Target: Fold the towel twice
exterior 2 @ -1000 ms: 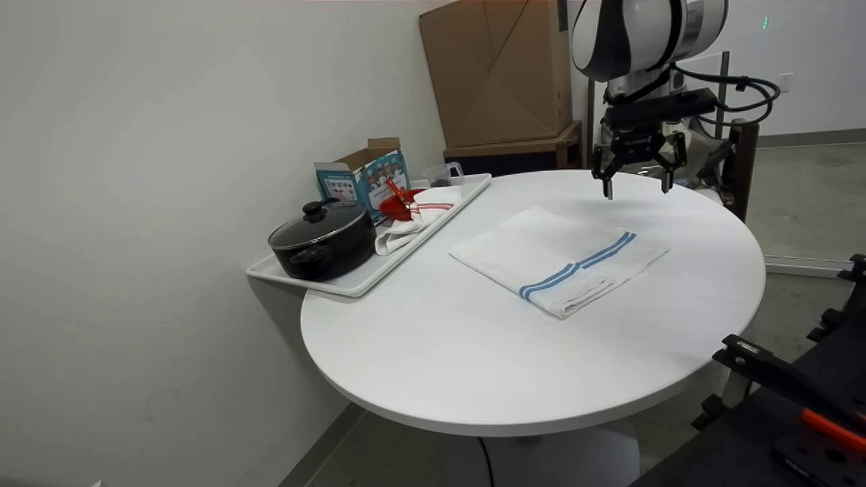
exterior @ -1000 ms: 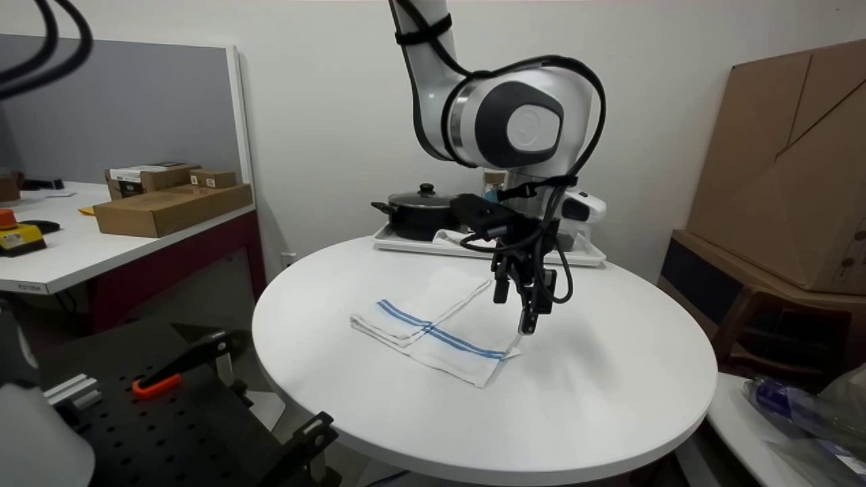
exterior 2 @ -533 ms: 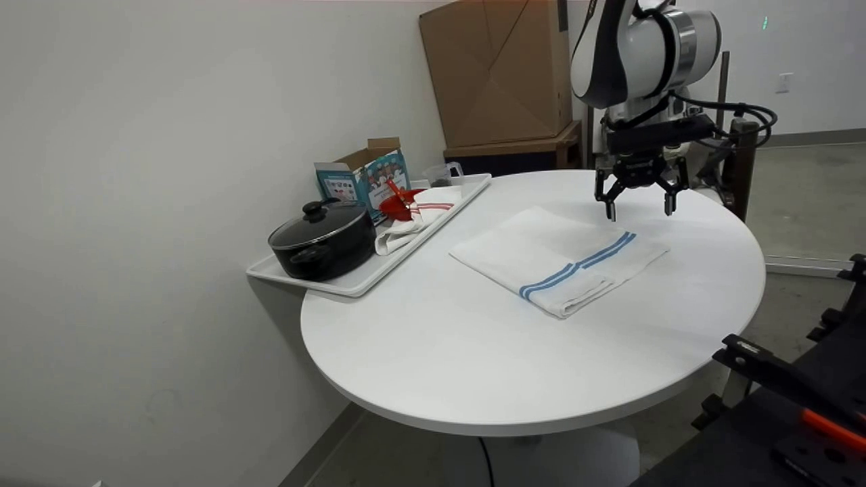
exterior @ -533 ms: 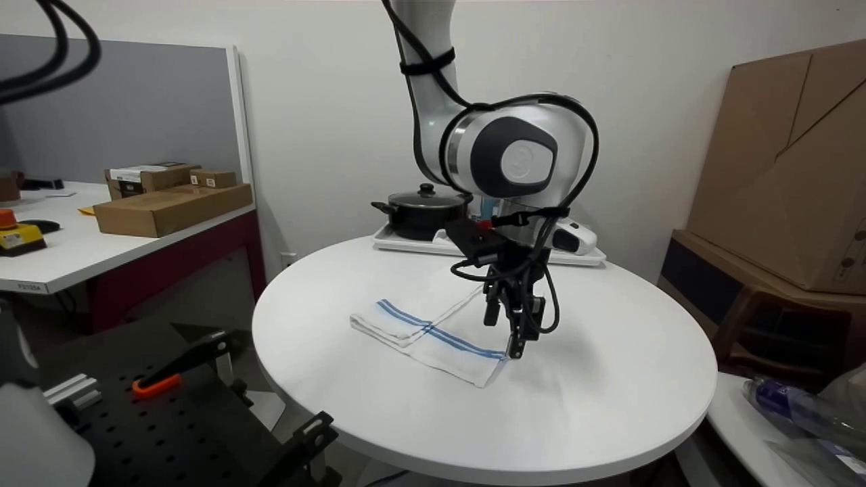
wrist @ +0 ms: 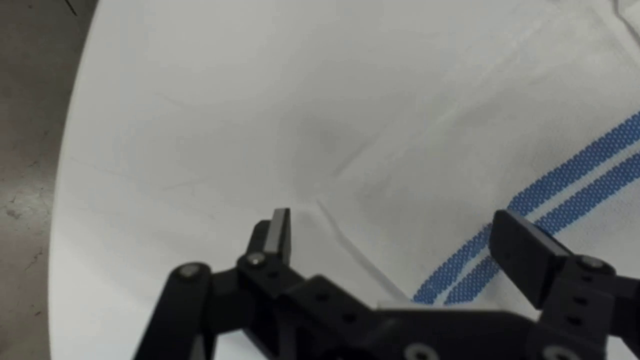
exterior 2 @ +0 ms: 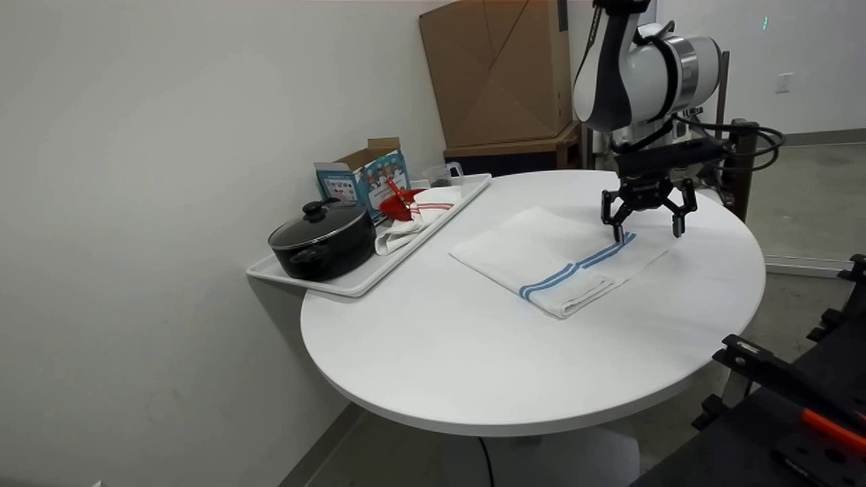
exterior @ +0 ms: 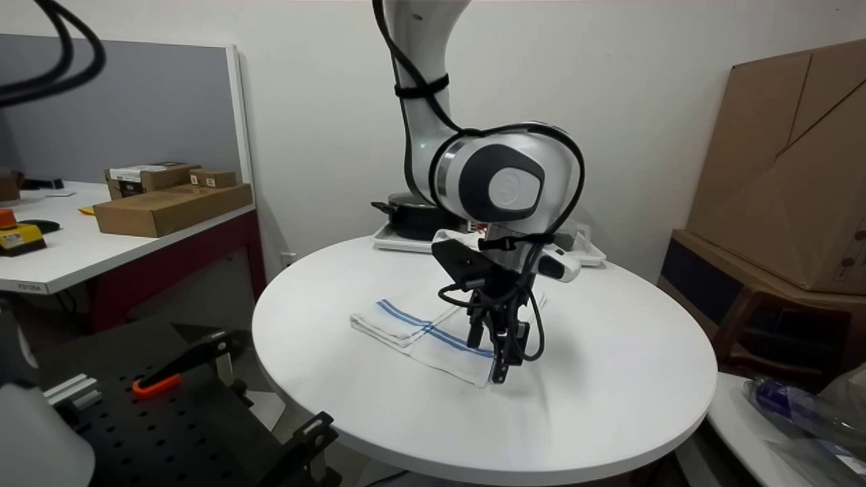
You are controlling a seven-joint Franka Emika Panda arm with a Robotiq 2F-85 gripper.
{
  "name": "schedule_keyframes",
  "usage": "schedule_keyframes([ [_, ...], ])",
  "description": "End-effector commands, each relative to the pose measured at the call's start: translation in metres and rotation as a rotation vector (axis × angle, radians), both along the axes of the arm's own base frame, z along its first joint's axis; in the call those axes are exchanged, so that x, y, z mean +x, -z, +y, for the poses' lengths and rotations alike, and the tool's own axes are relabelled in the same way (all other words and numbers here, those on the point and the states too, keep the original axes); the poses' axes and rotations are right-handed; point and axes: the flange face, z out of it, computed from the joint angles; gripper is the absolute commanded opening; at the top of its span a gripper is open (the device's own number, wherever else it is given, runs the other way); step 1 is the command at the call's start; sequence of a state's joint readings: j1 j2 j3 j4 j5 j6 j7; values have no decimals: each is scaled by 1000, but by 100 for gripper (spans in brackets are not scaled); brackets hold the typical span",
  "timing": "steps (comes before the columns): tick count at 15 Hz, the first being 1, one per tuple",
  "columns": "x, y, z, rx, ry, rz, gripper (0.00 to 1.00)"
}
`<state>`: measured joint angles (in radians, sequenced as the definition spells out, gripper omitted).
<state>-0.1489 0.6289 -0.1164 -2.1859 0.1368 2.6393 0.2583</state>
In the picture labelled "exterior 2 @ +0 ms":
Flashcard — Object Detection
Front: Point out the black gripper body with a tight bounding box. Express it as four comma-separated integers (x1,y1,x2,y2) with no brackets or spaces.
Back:
619,166,700,209

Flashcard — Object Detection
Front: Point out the blue striped white towel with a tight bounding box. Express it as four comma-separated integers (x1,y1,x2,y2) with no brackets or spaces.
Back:
445,204,674,322

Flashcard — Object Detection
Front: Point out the red striped white towel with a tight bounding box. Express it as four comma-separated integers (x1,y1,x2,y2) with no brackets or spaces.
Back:
370,184,466,261

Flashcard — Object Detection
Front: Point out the dark wooden chair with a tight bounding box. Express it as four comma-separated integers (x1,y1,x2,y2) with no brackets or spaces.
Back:
719,117,763,224

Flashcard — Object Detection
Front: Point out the large brown cardboard box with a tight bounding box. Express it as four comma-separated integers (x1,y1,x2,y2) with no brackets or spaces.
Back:
416,0,578,157

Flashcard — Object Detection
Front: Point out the small red object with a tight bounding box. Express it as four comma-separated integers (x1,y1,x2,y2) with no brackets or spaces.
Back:
375,184,424,224

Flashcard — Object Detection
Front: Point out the blue printed cardboard box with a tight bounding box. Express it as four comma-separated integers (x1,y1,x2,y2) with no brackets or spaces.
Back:
314,135,414,224

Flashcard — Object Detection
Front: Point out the black perforated breadboard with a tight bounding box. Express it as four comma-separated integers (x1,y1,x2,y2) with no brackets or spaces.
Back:
629,268,866,487

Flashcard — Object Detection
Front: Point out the white rectangular tray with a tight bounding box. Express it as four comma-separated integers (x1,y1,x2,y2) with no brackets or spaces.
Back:
244,172,495,301

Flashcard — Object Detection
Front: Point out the black pot with lid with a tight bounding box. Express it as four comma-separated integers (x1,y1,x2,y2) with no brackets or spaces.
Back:
264,197,378,285

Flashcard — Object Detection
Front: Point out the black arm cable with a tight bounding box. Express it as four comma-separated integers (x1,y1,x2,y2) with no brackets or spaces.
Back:
683,105,786,174

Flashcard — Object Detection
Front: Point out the black cable under table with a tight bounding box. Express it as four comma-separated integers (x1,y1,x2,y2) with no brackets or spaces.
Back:
472,434,497,487

